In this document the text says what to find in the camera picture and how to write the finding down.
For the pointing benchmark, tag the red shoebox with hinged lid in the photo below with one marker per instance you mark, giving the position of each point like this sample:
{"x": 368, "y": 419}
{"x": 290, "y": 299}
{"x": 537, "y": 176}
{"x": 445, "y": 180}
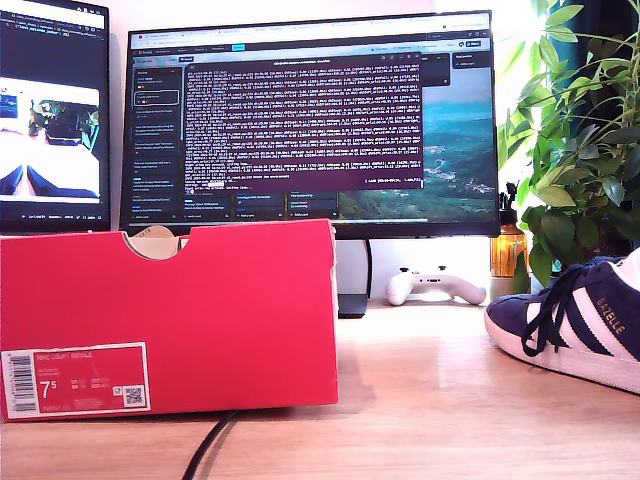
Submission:
{"x": 200, "y": 310}

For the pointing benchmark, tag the blue suede shoe white stripes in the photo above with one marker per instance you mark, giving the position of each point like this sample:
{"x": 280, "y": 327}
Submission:
{"x": 510, "y": 315}

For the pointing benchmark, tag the tan cardboard shoe insert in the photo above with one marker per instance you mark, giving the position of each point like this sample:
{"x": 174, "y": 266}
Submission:
{"x": 150, "y": 245}

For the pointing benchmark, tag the white game controller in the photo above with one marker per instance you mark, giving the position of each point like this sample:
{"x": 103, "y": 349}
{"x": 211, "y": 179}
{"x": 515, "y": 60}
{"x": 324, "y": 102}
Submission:
{"x": 440, "y": 285}

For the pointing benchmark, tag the large black computer monitor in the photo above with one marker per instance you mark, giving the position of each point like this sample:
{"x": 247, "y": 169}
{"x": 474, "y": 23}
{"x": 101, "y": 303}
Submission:
{"x": 450, "y": 150}

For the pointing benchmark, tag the amber bottle with white base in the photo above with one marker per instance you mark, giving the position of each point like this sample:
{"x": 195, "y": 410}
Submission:
{"x": 507, "y": 250}

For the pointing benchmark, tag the green leafy potted plant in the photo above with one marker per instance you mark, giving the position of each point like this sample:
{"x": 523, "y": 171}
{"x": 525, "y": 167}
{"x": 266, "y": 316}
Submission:
{"x": 575, "y": 225}

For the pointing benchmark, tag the small black computer monitor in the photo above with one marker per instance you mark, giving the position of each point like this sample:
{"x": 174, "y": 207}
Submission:
{"x": 50, "y": 50}

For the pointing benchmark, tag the dark teal curtain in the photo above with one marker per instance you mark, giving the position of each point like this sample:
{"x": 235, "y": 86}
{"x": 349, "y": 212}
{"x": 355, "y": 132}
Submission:
{"x": 612, "y": 12}

